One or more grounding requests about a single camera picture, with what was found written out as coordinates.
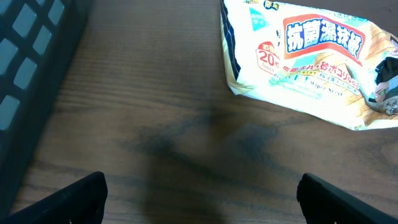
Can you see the yellow snack bag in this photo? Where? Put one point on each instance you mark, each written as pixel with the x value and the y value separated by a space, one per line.
pixel 334 66

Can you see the grey plastic shopping basket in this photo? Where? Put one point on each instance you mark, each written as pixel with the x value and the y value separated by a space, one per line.
pixel 38 42

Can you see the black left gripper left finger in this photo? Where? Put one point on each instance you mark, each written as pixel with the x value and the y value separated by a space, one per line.
pixel 82 202

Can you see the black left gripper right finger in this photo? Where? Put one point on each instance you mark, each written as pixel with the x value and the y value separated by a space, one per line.
pixel 322 202

